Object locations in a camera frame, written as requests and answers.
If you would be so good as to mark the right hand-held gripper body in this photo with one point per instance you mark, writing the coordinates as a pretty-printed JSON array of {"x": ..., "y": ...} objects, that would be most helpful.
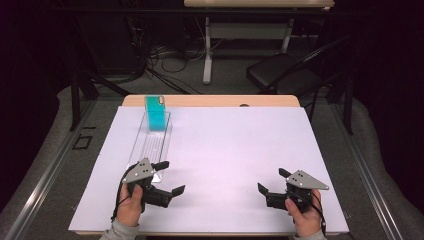
[{"x": 303, "y": 181}]

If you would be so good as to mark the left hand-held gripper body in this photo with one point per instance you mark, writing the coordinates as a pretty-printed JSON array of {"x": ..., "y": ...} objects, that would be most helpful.
[{"x": 140, "y": 171}]

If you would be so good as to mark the clear plastic tray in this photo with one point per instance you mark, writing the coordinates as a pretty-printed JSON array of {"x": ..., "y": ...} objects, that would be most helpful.
[{"x": 153, "y": 146}]

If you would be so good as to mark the translucent phone case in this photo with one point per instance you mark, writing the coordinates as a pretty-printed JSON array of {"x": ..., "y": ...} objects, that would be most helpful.
[{"x": 155, "y": 115}]

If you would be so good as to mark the person's left hand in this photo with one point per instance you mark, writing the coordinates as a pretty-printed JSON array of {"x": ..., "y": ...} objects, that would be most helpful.
[{"x": 128, "y": 208}]

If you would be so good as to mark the person's right hand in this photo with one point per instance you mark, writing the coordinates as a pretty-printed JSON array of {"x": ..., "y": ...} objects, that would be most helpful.
[{"x": 306, "y": 220}]

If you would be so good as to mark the white table cover board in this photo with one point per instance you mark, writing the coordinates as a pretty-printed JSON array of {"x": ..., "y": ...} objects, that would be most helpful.
[{"x": 216, "y": 150}]

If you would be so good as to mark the light wooden table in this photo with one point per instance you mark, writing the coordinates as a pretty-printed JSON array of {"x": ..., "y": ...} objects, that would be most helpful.
[{"x": 216, "y": 100}]

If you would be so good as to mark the black metal stand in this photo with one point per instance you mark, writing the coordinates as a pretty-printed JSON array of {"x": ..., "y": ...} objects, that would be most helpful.
[{"x": 76, "y": 96}]

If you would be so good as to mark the black folding chair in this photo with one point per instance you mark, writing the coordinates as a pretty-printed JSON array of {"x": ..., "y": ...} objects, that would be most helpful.
[{"x": 280, "y": 70}]

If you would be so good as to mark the white-framed desk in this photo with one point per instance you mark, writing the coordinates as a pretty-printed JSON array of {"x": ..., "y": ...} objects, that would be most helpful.
[{"x": 246, "y": 31}]

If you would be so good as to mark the metal floor rail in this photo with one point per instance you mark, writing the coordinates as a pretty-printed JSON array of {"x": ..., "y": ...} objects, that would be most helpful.
[
  {"x": 43, "y": 180},
  {"x": 370, "y": 180}
]

